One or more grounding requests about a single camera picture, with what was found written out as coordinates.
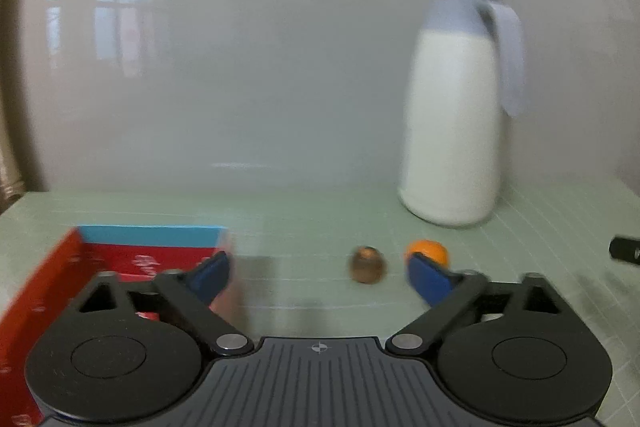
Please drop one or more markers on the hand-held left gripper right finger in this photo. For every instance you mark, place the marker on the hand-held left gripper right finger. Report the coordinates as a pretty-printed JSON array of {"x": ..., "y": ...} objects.
[{"x": 427, "y": 278}]

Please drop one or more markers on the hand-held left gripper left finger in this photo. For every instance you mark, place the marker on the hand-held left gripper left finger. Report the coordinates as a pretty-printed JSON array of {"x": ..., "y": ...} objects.
[{"x": 212, "y": 277}]

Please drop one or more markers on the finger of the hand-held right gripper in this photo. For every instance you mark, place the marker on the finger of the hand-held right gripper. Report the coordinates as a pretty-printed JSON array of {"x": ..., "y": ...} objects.
[{"x": 625, "y": 249}]

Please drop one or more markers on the orange tangerine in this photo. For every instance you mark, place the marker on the orange tangerine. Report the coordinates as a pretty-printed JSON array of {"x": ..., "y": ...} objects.
[{"x": 432, "y": 249}]

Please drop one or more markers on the brown kiwi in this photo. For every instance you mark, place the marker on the brown kiwi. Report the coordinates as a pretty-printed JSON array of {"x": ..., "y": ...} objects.
[{"x": 368, "y": 264}]

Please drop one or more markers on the red box blue rim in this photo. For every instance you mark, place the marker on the red box blue rim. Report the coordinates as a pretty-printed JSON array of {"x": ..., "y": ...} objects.
[{"x": 150, "y": 234}]

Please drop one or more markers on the green grid table cover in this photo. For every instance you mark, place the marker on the green grid table cover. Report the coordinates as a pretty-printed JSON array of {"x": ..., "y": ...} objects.
[{"x": 300, "y": 217}]

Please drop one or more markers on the white thermos jug grey lid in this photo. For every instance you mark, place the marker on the white thermos jug grey lid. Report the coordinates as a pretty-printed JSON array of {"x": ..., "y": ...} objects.
[{"x": 450, "y": 122}]

